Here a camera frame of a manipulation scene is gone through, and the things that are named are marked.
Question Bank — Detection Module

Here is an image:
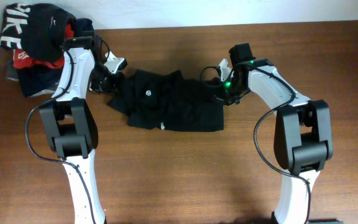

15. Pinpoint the grey shirt under pile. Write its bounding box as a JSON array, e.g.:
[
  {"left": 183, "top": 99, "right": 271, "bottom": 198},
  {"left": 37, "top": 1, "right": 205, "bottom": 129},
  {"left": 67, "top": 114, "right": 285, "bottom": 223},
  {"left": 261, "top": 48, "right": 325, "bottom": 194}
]
[{"left": 6, "top": 60, "right": 63, "bottom": 97}]

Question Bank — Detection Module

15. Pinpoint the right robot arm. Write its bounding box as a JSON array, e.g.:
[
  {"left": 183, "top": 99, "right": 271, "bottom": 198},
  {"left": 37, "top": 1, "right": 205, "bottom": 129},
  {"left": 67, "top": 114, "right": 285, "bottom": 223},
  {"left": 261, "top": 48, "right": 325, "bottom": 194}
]
[{"left": 214, "top": 43, "right": 333, "bottom": 224}]

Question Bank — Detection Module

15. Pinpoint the black Nike shirt on pile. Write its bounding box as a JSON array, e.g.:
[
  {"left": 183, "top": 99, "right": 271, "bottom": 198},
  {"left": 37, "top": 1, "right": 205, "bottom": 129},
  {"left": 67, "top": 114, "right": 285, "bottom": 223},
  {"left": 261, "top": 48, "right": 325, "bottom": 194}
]
[{"left": 0, "top": 3, "right": 76, "bottom": 63}]

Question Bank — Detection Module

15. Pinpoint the navy blue shirt in pile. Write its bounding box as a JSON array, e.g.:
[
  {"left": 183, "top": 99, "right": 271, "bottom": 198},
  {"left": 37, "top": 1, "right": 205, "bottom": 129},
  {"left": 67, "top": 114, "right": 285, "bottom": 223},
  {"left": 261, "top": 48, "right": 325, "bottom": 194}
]
[{"left": 12, "top": 16, "right": 94, "bottom": 97}]

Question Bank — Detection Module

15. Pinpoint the black t-shirt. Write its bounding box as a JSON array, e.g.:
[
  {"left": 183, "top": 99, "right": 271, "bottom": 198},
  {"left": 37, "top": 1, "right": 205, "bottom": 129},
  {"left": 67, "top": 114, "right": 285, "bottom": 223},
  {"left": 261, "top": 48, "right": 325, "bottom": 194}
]
[{"left": 107, "top": 70, "right": 224, "bottom": 133}]

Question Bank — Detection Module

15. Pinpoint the red shirt in pile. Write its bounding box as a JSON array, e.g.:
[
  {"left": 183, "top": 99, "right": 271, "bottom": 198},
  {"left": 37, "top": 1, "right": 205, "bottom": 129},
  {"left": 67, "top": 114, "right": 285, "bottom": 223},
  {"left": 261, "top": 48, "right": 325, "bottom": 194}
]
[{"left": 6, "top": 20, "right": 75, "bottom": 69}]

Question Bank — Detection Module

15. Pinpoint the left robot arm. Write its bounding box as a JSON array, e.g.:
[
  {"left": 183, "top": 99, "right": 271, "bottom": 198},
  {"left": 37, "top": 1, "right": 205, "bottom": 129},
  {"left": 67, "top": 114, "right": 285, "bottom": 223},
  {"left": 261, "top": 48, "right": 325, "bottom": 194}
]
[{"left": 39, "top": 31, "right": 126, "bottom": 223}]

